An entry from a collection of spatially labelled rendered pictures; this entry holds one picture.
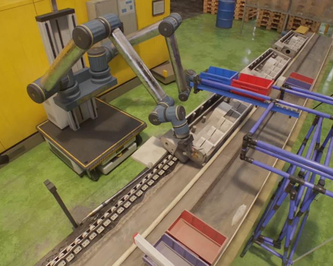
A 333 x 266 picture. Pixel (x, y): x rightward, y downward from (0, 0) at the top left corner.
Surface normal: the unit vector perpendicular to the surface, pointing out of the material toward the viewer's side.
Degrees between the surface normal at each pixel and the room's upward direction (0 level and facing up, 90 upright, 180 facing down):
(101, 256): 0
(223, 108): 10
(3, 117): 90
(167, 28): 90
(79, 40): 90
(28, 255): 0
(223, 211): 0
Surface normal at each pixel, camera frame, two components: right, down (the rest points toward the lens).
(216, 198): 0.00, -0.75
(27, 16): 0.78, 0.42
